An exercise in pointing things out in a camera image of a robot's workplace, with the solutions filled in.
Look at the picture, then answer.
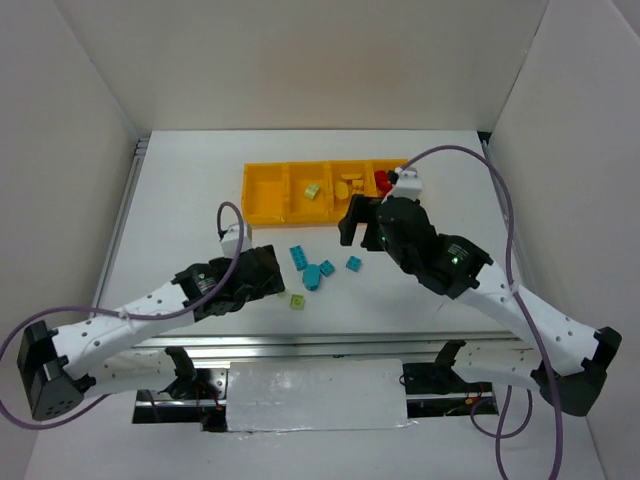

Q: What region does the yellow oval lego brick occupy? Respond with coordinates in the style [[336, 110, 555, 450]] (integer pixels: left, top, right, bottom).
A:
[[334, 181, 350, 201]]

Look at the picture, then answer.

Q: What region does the red oval lego brick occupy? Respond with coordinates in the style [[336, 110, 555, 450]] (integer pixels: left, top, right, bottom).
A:
[[374, 170, 393, 196]]

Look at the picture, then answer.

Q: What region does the light green rectangular lego brick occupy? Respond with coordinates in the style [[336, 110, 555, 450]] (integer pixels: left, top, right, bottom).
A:
[[304, 183, 321, 200]]

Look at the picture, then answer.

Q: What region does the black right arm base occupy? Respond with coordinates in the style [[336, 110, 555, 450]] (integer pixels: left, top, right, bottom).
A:
[[399, 340, 498, 419]]

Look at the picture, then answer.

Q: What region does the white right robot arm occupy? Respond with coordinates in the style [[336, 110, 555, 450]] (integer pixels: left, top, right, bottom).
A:
[[338, 195, 622, 417]]

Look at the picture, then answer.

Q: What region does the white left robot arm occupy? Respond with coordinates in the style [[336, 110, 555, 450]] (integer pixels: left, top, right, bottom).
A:
[[17, 245, 284, 421]]

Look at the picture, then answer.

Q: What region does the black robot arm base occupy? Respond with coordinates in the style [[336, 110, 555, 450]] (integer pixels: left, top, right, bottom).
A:
[[161, 346, 228, 432]]

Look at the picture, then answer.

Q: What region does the long teal lego brick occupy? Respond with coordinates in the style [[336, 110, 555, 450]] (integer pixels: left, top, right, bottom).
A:
[[289, 245, 308, 271]]

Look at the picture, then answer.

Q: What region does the light green square lego brick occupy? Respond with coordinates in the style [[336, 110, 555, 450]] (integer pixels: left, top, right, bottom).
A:
[[289, 294, 305, 311]]

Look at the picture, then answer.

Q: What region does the teal oval lego brick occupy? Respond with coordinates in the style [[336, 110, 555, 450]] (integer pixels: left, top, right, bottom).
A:
[[302, 264, 322, 291]]

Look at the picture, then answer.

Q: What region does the yellow four-compartment bin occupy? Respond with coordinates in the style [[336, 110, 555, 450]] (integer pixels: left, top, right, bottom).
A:
[[242, 159, 406, 227]]

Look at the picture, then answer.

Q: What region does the teal square lego brick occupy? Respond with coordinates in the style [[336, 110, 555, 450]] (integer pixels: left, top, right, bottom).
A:
[[345, 256, 362, 272], [319, 260, 335, 277]]

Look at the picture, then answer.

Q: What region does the white foil covered panel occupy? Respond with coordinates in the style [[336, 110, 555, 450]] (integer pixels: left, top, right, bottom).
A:
[[226, 359, 408, 432]]

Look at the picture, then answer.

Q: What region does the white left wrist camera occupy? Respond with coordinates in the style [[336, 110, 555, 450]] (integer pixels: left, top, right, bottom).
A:
[[220, 222, 253, 258]]

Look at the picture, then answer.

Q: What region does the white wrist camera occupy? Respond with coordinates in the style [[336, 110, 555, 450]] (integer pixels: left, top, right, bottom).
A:
[[220, 222, 253, 258], [389, 167, 423, 201]]

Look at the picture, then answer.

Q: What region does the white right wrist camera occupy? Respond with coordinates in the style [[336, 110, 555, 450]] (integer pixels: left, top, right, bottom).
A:
[[389, 167, 423, 201]]

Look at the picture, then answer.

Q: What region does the aluminium table edge rail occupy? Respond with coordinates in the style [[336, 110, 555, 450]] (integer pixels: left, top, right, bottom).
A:
[[135, 332, 526, 363]]

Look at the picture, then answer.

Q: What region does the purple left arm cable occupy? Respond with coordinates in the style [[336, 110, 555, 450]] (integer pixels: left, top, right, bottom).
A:
[[0, 201, 250, 431]]

